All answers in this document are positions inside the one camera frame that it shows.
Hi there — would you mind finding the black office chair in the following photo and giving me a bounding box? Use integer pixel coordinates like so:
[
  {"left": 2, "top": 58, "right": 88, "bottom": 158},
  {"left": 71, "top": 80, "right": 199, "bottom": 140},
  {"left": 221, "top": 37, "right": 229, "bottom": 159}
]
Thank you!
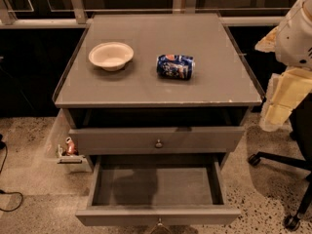
[{"left": 248, "top": 93, "right": 312, "bottom": 231}]

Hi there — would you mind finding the black floor cable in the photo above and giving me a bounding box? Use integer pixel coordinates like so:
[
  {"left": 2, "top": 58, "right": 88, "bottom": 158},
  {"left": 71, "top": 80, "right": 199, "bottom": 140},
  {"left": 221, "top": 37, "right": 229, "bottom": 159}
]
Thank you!
[{"left": 0, "top": 134, "right": 24, "bottom": 213}]

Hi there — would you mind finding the orange bottle in bin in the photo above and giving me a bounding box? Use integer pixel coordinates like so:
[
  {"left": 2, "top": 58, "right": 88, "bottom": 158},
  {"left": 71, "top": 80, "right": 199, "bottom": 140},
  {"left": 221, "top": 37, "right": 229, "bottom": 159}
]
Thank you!
[{"left": 65, "top": 136, "right": 78, "bottom": 156}]

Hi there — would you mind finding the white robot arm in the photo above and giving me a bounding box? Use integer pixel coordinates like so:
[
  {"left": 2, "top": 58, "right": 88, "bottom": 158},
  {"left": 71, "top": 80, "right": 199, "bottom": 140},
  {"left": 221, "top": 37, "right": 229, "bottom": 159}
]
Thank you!
[{"left": 254, "top": 0, "right": 312, "bottom": 132}]

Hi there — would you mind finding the grey drawer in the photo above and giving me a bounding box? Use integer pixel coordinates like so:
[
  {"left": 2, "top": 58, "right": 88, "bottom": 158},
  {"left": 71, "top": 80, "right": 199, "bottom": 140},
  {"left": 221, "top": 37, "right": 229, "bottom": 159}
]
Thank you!
[
  {"left": 76, "top": 154, "right": 240, "bottom": 226},
  {"left": 69, "top": 127, "right": 244, "bottom": 155}
]

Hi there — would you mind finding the clear plastic bin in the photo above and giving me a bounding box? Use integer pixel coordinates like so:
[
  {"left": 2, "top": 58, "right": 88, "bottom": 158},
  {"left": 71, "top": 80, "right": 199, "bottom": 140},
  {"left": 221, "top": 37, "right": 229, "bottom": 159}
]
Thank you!
[{"left": 45, "top": 110, "right": 94, "bottom": 173}]

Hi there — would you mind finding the grey drawer cabinet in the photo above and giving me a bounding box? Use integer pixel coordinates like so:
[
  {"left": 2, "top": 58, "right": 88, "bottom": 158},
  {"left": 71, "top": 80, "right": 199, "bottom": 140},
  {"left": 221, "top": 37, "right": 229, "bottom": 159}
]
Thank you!
[{"left": 52, "top": 13, "right": 266, "bottom": 168}]

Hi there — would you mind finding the white paper bowl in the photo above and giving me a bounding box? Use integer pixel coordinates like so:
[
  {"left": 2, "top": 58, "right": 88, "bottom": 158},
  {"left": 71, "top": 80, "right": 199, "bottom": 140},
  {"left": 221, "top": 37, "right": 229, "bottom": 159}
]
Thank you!
[{"left": 89, "top": 42, "right": 134, "bottom": 71}]

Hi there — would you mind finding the metal window railing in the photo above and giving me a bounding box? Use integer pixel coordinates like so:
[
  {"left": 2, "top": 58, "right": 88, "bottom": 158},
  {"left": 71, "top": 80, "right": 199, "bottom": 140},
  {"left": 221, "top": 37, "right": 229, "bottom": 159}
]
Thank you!
[{"left": 0, "top": 0, "right": 296, "bottom": 28}]

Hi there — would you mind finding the crushed blue soda can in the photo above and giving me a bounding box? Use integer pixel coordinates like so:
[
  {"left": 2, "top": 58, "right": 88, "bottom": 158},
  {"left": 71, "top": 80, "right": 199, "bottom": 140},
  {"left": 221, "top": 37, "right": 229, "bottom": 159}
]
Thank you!
[{"left": 156, "top": 55, "right": 195, "bottom": 80}]

